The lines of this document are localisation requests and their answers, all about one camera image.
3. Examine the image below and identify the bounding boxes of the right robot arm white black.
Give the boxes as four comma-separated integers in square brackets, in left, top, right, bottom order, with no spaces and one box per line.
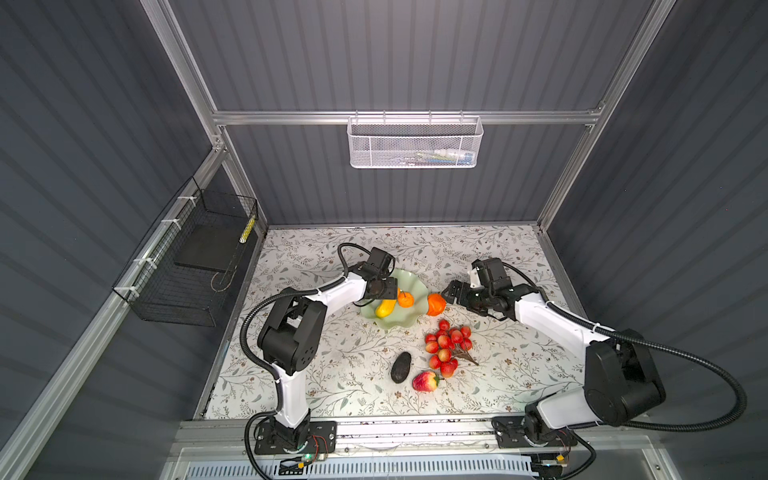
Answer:
[441,258,666,446]

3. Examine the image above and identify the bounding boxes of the white wire mesh basket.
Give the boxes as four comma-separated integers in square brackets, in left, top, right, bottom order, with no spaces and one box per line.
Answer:
[346,115,484,170]

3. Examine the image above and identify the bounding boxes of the yellow marker in basket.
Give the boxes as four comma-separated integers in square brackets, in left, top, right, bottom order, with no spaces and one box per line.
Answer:
[239,216,256,244]

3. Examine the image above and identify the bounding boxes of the large orange fake fruit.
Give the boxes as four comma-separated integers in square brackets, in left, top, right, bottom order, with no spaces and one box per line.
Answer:
[427,293,447,317]

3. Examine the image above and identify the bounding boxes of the red fake lychee bunch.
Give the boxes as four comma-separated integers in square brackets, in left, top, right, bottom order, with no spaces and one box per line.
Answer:
[424,318,479,378]

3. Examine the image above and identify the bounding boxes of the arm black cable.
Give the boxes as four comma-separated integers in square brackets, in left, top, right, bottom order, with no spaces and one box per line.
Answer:
[238,242,373,480]
[500,261,749,434]

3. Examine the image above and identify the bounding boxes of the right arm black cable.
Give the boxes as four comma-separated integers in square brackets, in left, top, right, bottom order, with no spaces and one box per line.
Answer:
[500,261,749,434]

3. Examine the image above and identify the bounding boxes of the tubes in white basket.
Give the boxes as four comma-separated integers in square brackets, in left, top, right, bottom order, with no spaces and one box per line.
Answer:
[397,149,476,168]

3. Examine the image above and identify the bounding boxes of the black pad in basket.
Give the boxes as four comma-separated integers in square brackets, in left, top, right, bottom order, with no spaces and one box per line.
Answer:
[174,225,243,273]

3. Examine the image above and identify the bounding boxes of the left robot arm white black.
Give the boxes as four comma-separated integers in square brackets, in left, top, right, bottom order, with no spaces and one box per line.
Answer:
[240,242,398,436]

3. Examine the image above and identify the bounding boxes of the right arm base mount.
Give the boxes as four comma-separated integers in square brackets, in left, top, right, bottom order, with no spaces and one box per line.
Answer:
[490,415,577,450]

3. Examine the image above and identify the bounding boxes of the red fake peach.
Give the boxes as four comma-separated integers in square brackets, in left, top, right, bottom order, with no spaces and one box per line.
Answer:
[412,371,442,393]

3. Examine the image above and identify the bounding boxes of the small orange fake tangerine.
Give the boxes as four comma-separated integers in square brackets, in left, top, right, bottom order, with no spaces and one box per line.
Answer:
[397,290,415,308]

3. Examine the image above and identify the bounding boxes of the yellow fake mango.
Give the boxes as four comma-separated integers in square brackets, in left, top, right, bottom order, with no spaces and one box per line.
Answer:
[375,300,398,319]

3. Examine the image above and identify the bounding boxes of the aluminium front rail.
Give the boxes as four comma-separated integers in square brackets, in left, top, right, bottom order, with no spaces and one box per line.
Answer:
[173,410,655,457]

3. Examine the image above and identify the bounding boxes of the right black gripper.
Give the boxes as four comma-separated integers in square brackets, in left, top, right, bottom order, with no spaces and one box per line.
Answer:
[441,279,492,314]

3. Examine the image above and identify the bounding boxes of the green scalloped fruit bowl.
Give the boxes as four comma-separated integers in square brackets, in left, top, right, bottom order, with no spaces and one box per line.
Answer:
[360,268,430,331]

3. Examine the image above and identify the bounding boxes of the dark fake avocado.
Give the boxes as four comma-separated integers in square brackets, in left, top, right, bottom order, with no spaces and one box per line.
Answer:
[390,351,412,384]

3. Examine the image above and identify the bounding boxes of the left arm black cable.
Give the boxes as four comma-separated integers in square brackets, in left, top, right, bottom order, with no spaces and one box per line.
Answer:
[238,242,373,480]

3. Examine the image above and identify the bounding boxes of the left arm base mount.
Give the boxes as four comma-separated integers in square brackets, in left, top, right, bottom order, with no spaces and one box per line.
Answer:
[253,418,338,455]

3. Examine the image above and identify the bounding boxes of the black wire basket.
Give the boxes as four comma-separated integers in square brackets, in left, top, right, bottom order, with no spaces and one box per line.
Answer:
[113,180,259,327]

